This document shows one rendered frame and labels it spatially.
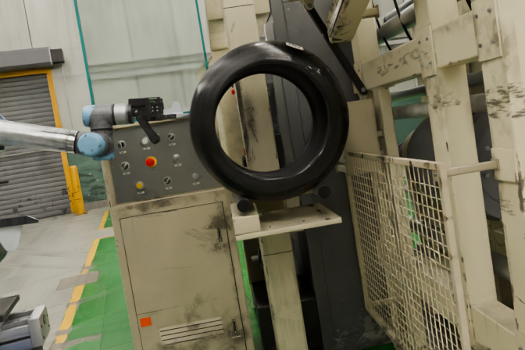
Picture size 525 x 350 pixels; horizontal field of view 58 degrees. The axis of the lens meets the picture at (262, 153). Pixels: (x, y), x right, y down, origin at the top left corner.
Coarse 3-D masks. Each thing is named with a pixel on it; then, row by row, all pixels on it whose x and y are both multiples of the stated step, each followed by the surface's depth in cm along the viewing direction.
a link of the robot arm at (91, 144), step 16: (0, 128) 146; (16, 128) 146; (32, 128) 147; (48, 128) 149; (16, 144) 148; (32, 144) 147; (48, 144) 148; (64, 144) 148; (80, 144) 146; (96, 144) 147
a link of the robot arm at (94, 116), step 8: (96, 104) 164; (112, 104) 164; (88, 112) 161; (96, 112) 161; (104, 112) 161; (112, 112) 161; (88, 120) 161; (96, 120) 161; (104, 120) 161; (112, 120) 162; (96, 128) 161
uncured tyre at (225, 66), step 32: (224, 64) 157; (256, 64) 157; (288, 64) 158; (320, 64) 161; (320, 96) 185; (192, 128) 159; (320, 128) 187; (224, 160) 157; (320, 160) 160; (256, 192) 160; (288, 192) 161
